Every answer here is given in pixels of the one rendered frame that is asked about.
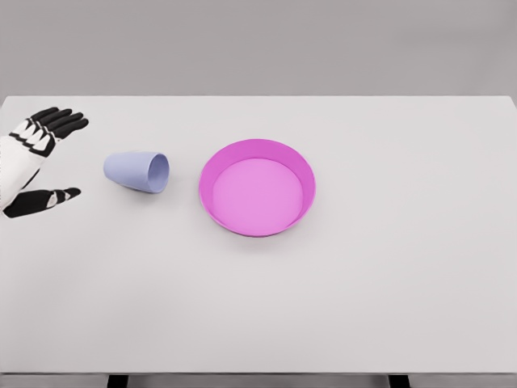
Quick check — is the lavender cup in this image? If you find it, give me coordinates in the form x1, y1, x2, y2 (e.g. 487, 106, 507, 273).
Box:
103, 150, 170, 196

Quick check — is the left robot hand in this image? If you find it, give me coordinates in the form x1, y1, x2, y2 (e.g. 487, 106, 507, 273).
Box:
0, 107, 90, 220

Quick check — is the pink plate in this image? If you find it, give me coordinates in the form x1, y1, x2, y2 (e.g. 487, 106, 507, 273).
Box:
198, 138, 316, 238

